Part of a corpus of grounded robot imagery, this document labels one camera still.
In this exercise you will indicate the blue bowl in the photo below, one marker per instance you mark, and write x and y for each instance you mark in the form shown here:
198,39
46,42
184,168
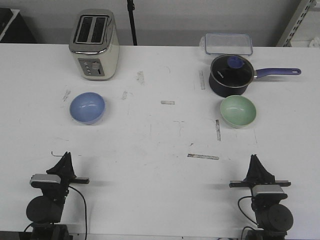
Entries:
87,108

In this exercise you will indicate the grey metal shelf upright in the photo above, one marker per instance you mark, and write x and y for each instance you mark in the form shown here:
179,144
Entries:
303,29

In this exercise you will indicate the dark blue saucepan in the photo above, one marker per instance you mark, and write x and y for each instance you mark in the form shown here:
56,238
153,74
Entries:
226,91

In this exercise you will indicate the cream two-slot toaster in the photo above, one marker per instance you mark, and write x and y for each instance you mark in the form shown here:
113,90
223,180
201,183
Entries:
94,44

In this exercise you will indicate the green bowl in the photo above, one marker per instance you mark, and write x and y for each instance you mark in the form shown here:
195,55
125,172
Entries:
238,111

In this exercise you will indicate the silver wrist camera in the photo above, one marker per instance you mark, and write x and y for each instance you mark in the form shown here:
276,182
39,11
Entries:
42,181
269,191

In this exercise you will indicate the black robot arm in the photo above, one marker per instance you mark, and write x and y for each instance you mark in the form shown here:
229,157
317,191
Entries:
272,219
45,211

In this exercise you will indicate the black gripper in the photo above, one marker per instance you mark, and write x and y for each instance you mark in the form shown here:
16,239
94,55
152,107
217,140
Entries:
262,175
58,190

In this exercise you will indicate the black tripod pole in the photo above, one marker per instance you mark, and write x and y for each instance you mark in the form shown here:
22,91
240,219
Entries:
130,9

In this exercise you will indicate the glass saucepan lid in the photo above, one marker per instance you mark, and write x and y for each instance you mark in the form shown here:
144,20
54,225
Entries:
232,70

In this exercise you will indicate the clear plastic food container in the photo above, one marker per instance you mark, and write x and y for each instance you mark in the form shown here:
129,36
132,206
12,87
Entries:
226,43

